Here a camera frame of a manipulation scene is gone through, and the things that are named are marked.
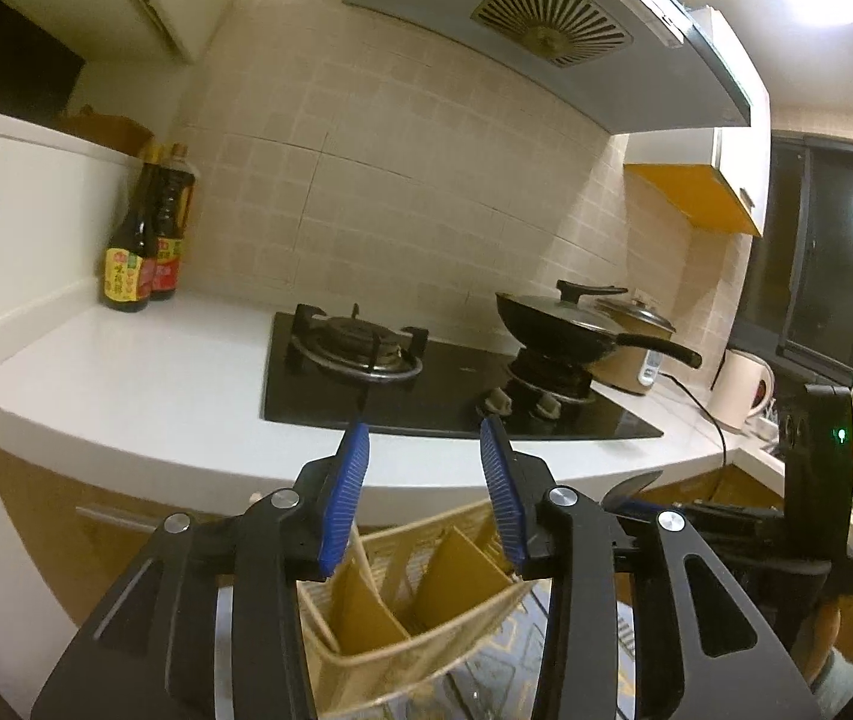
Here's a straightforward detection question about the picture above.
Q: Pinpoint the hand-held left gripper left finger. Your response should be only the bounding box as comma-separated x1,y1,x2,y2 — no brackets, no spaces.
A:
30,422,372,720

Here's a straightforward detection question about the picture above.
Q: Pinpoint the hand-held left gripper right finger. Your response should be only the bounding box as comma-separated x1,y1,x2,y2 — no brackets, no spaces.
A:
478,414,804,720

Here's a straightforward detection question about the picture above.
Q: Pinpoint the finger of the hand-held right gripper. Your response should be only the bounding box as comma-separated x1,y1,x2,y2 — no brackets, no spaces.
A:
600,469,666,520

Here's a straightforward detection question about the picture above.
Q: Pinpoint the beige plastic utensil basket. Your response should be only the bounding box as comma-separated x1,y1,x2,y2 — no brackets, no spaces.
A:
296,499,541,720

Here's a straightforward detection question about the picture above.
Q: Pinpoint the person's right forearm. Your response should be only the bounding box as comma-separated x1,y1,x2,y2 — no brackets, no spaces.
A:
790,591,853,695

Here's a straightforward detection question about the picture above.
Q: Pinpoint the white electric kettle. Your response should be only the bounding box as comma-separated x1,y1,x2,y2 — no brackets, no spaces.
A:
710,349,777,433

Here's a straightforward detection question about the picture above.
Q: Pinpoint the beige rice cooker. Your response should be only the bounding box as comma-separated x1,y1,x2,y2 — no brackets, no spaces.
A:
589,297,678,397

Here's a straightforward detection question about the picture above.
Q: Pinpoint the black gas stove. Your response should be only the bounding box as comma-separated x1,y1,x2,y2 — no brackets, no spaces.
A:
261,303,665,442

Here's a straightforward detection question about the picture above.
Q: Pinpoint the patterned mat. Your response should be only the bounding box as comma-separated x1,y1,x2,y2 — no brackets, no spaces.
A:
426,589,641,720

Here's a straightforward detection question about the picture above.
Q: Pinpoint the black wok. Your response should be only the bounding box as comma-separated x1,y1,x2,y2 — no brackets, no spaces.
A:
495,291,704,385

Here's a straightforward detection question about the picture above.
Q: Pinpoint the dark window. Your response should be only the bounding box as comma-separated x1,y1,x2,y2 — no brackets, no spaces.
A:
732,130,853,392

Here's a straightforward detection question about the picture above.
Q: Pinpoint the wooden base cabinet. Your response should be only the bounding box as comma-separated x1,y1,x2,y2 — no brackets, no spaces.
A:
0,439,853,661

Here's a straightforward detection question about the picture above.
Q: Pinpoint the dark sauce bottle red label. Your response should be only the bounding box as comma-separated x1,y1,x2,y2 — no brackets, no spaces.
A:
147,142,200,302

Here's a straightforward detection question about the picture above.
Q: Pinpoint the dark sauce bottle yellow label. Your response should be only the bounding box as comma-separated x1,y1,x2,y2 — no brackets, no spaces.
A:
103,144,162,314

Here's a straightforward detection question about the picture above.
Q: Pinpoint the cardboard box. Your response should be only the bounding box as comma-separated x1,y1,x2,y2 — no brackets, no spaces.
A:
58,106,155,160

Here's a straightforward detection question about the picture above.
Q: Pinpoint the grey range hood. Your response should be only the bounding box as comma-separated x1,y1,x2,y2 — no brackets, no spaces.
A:
341,0,755,137

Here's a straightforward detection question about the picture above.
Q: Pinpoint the black power cable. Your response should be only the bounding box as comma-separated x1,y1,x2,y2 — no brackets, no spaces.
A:
651,373,732,470

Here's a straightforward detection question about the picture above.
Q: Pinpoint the wok lid with black handle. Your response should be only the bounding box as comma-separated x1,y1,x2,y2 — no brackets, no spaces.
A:
497,279,631,332

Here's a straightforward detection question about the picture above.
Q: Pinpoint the metal cabinet handle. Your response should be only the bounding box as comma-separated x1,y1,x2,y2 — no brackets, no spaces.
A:
73,504,168,537

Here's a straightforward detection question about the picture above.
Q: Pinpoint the white and yellow wall cabinet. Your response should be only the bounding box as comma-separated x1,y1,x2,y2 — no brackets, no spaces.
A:
622,6,773,239

